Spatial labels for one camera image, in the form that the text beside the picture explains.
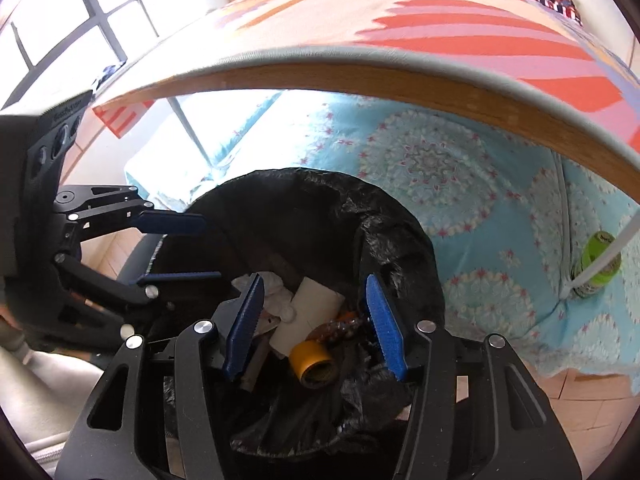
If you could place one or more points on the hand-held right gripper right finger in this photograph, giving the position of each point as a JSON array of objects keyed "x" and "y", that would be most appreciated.
[{"x": 385, "y": 330}]

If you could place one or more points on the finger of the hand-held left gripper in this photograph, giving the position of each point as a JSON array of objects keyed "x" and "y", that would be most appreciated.
[
  {"x": 180, "y": 276},
  {"x": 170, "y": 223}
]

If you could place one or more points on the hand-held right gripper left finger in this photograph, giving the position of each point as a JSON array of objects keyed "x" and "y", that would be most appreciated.
[{"x": 245, "y": 320}]

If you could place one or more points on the white plastic bag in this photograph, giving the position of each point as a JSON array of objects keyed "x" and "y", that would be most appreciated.
[{"x": 275, "y": 295}]

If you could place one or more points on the colourful snack wrapper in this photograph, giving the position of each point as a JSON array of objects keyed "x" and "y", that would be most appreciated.
[{"x": 337, "y": 331}]

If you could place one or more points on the white box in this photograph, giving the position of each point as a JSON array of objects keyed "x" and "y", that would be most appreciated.
[{"x": 305, "y": 315}]

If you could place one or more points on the yellow tape roll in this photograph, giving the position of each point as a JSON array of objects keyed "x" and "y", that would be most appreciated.
[{"x": 305, "y": 357}]

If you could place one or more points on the bin with black bag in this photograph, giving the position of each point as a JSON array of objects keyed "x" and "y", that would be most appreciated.
[{"x": 325, "y": 220}]

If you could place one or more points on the person's light trousers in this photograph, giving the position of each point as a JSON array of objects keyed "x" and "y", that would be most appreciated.
[{"x": 50, "y": 395}]

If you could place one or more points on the bed with blue floral sheet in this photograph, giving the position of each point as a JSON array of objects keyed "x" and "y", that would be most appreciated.
[{"x": 450, "y": 185}]

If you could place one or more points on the window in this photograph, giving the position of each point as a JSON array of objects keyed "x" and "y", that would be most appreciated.
[{"x": 60, "y": 20}]

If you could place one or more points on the green bottle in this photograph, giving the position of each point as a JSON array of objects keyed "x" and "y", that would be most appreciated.
[{"x": 597, "y": 240}]

